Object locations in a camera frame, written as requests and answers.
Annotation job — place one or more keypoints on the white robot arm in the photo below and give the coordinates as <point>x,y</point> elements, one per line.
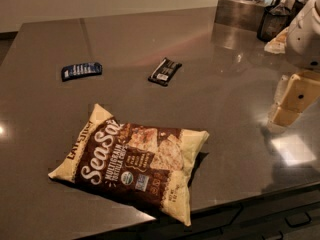
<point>302,47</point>

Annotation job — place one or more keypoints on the brown sea salt chip bag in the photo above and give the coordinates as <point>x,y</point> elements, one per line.
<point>143,165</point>

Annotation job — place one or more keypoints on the dark mesh snack basket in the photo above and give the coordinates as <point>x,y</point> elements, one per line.
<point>272,23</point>

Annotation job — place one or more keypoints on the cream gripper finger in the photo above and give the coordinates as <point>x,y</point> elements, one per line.
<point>294,94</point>

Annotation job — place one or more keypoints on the steel counter box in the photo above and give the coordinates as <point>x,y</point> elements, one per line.
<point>242,14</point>

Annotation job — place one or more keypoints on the blue snack bar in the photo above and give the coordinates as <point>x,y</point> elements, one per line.
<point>76,71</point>

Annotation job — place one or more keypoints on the black rxbar chocolate bar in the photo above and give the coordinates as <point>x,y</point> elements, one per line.
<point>164,72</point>

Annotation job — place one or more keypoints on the pale snack packet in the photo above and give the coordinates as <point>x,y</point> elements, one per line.
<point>277,44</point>

